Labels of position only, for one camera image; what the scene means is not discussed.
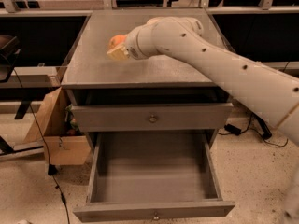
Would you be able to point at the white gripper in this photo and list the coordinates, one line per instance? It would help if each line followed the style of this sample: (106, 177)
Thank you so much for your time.
(133, 47)

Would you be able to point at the orange fruit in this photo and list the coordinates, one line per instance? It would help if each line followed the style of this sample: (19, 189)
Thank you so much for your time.
(116, 40)

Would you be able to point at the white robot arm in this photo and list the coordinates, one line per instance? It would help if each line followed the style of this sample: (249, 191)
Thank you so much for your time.
(269, 93)

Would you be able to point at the grey wooden drawer cabinet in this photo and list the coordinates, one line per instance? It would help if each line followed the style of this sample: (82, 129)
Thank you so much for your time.
(92, 78)

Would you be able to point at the closed grey top drawer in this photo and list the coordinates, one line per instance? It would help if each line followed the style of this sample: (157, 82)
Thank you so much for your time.
(107, 118)

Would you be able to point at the open grey middle drawer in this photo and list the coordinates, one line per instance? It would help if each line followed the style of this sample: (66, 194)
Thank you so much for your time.
(136, 174)

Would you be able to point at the white paper bowl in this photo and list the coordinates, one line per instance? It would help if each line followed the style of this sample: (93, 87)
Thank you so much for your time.
(153, 20)

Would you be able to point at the round metal top knob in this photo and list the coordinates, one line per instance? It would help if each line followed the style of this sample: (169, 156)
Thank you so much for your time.
(152, 119)

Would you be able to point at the round metal knob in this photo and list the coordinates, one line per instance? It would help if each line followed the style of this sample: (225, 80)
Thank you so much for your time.
(155, 217)
(152, 119)

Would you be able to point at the brown cardboard box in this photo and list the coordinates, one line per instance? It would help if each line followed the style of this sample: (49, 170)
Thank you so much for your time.
(50, 130)

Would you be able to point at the black office chair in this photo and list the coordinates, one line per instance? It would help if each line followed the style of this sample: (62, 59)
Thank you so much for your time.
(9, 51)

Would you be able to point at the round metal middle knob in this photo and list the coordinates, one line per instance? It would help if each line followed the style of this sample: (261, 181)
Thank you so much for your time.
(155, 217)

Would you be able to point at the black power adapter with cable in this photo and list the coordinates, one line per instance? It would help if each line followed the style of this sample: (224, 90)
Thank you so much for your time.
(265, 135)

